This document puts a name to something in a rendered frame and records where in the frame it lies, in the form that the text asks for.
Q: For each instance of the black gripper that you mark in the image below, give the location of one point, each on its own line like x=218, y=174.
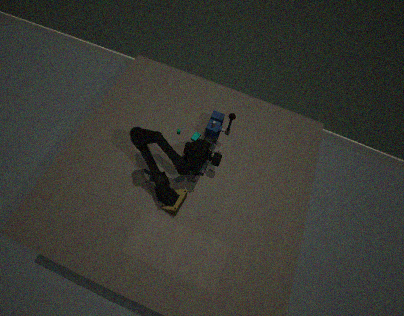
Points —
x=215, y=159

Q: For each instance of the teal rectangular block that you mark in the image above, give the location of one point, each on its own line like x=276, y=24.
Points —
x=195, y=136

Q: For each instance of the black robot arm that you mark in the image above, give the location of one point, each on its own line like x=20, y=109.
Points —
x=141, y=137

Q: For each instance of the blue arbor press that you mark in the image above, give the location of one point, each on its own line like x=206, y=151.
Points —
x=213, y=129

